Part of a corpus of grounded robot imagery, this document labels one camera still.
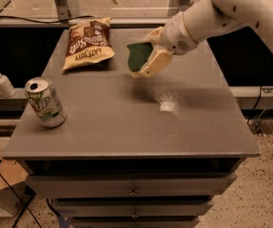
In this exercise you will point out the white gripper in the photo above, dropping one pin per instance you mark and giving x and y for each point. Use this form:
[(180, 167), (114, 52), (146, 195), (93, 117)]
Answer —
[(176, 34)]

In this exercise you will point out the green and yellow sponge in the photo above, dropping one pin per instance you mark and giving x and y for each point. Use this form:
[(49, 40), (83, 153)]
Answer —
[(138, 55)]

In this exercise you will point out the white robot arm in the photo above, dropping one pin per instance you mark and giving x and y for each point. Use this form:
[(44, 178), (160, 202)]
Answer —
[(209, 18)]

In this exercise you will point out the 7up soda can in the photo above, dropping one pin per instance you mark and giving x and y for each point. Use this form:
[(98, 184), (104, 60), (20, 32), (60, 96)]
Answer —
[(44, 100)]

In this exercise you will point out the yellow brown chip bag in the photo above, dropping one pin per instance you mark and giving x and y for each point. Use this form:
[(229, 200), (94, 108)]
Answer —
[(88, 43)]

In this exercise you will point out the grey drawer cabinet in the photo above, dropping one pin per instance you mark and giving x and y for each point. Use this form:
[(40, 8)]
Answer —
[(135, 153)]

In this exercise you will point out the white pump bottle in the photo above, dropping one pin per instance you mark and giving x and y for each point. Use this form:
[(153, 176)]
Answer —
[(6, 88)]

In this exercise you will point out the cardboard box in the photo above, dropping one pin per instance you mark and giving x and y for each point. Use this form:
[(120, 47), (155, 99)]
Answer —
[(12, 187)]

